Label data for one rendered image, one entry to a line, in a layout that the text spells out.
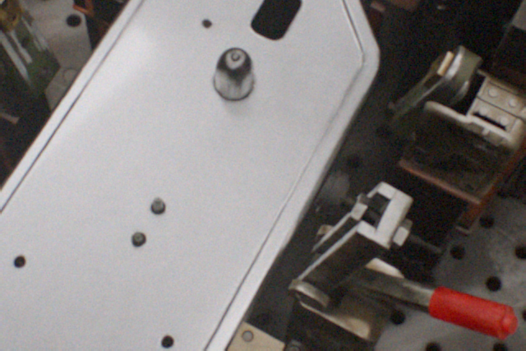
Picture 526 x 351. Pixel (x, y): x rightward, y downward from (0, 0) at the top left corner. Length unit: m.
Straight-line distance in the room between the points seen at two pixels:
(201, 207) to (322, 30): 0.19
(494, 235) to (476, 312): 0.50
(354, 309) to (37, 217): 0.26
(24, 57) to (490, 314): 0.42
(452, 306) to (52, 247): 0.32
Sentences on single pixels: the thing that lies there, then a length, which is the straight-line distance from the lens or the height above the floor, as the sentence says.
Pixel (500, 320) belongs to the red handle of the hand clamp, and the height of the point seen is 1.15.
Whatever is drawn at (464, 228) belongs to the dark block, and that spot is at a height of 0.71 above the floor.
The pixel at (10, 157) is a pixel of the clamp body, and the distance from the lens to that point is 1.09.
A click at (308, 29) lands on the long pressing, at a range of 0.92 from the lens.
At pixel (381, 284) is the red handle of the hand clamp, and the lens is 0.74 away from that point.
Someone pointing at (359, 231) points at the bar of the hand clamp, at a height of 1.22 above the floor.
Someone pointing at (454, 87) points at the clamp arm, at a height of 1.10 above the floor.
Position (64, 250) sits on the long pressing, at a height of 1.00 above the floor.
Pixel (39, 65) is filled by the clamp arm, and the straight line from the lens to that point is 0.90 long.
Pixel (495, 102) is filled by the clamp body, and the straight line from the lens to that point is 0.84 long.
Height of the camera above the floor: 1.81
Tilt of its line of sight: 67 degrees down
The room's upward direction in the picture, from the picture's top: 8 degrees clockwise
